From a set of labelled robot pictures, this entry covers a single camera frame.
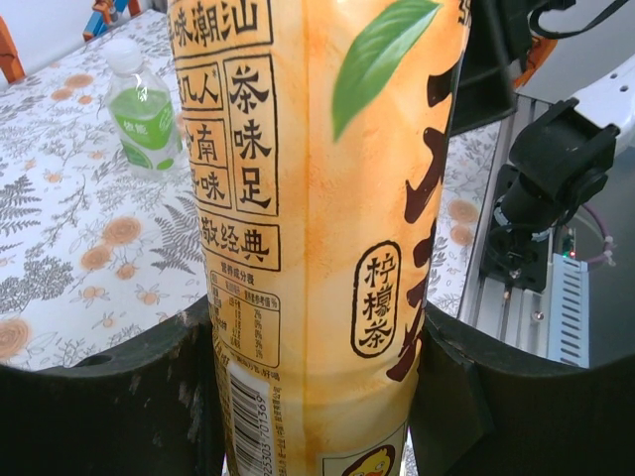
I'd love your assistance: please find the floral patterned table mat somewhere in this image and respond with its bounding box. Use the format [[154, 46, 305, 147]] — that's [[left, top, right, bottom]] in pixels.
[[0, 8, 503, 372]]

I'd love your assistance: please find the slotted grey cable tray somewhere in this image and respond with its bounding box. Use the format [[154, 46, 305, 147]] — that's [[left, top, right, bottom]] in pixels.
[[545, 252, 591, 369]]

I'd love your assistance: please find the grey metal panel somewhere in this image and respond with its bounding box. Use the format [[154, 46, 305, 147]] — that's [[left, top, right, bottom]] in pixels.
[[570, 123, 635, 371]]

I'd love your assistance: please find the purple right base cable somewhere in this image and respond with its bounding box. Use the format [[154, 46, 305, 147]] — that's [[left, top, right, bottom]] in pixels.
[[579, 200, 619, 269]]

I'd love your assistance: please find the small green label bottle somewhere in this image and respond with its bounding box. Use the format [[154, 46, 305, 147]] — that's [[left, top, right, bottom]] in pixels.
[[102, 38, 186, 180]]

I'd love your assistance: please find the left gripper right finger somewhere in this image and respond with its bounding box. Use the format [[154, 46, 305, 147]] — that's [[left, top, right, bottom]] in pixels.
[[407, 301, 635, 476]]

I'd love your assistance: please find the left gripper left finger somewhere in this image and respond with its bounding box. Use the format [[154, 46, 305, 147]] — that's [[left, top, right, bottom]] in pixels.
[[0, 296, 227, 476]]

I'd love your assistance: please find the wide aluminium extrusion rail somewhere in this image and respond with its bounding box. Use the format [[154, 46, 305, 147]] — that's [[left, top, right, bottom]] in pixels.
[[458, 93, 557, 358]]

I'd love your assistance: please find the orange tea bottle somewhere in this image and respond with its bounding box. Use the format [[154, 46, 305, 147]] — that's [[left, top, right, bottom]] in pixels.
[[166, 0, 472, 476]]

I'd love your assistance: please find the clear bottle cap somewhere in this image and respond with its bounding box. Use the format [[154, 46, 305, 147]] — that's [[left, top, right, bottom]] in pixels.
[[102, 38, 145, 73]]

